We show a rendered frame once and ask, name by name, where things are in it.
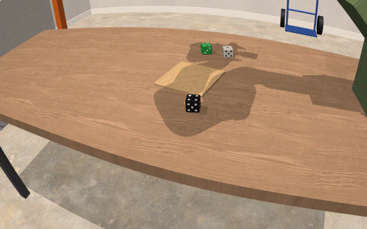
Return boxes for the black die with white pips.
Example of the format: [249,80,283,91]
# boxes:
[185,94,201,113]

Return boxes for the tan flat square mat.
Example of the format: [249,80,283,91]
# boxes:
[154,62,225,97]

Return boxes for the green die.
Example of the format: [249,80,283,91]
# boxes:
[200,43,212,55]

